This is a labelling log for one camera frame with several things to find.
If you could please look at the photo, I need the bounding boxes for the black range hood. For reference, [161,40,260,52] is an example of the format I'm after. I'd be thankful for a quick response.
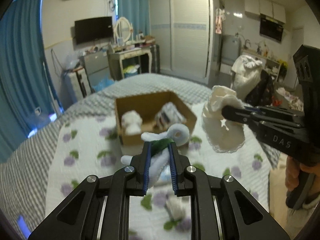
[259,14,284,43]

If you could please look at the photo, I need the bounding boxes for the white green soft toy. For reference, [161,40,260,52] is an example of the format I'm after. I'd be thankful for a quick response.
[120,122,190,189]

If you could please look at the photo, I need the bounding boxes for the white wall cabinets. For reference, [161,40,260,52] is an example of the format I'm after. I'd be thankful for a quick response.
[244,0,286,24]

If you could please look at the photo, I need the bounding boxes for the white suitcase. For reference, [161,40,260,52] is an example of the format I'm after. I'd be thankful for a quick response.
[64,66,92,103]

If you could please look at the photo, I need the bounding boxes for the person right hand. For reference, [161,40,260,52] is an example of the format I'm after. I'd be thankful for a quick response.
[285,156,320,204]

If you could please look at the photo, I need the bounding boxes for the white clothes pile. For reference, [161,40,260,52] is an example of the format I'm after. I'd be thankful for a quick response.
[231,55,263,101]

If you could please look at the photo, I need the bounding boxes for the blue bubble wrap bag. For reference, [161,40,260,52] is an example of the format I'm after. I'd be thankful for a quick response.
[92,78,114,92]

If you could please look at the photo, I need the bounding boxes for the white lace cloth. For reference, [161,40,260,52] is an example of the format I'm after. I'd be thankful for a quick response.
[202,86,245,153]

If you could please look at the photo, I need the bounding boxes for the black wall television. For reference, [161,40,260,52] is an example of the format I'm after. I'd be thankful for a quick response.
[74,16,113,44]

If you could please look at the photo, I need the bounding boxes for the small white sock roll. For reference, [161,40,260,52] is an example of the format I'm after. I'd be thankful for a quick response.
[165,196,186,220]

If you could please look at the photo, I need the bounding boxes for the teal window curtain left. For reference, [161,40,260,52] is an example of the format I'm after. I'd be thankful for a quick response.
[1,0,59,163]

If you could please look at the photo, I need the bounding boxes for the grey washing machine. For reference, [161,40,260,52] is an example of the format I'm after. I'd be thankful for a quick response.
[221,35,241,66]

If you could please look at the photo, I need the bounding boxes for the blue waste bin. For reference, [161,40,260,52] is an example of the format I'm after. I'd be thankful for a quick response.
[123,64,140,78]

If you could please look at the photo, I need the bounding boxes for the brown cardboard box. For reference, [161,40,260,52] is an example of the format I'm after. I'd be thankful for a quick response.
[114,91,197,146]

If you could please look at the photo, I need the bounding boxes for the white dressing table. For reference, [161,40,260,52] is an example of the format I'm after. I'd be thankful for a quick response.
[107,44,153,81]

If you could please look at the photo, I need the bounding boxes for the white towel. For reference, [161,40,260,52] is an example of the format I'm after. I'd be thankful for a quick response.
[121,110,143,135]

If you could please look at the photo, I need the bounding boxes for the white vanity mirror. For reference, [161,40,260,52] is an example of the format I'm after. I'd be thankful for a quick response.
[113,17,133,43]

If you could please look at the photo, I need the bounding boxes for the grey small fridge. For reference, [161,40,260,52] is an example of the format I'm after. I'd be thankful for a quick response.
[80,50,111,86]

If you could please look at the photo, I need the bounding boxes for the hanging red white cloth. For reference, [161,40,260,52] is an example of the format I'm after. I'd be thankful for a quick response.
[215,8,226,34]

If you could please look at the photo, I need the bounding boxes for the teal curtain right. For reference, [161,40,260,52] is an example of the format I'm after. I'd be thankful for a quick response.
[118,0,150,36]

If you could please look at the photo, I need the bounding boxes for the blue tissue packet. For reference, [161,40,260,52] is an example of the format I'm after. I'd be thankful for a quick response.
[159,166,171,183]

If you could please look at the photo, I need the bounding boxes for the white louvered wardrobe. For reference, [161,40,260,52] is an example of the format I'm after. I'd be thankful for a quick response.
[149,0,219,84]

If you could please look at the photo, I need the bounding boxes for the grey checkered bed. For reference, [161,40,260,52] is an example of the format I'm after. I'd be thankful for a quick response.
[1,74,279,237]

